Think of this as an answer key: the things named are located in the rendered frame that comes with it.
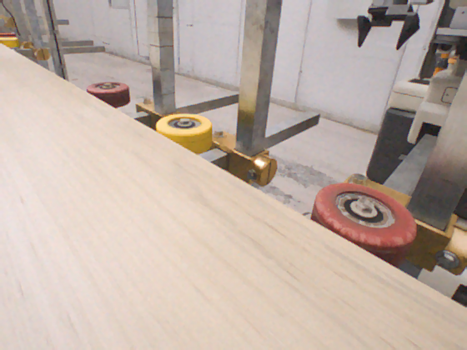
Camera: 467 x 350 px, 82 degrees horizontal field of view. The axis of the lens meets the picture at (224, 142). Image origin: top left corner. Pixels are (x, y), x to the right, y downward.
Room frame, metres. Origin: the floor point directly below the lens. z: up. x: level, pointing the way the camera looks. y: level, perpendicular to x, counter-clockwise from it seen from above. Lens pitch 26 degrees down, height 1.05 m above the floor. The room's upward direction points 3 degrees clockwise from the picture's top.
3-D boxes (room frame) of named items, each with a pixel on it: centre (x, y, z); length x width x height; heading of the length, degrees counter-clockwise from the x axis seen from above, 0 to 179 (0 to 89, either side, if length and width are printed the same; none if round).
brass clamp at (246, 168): (0.42, -0.03, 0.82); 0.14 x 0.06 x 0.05; 46
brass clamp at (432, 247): (0.25, -0.21, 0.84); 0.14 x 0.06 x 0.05; 46
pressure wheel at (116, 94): (0.53, 0.24, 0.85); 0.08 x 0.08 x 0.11
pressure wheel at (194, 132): (0.36, 0.06, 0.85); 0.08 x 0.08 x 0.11
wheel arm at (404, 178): (0.33, -0.26, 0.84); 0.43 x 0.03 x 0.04; 136
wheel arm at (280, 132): (0.50, -0.08, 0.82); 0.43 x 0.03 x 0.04; 136
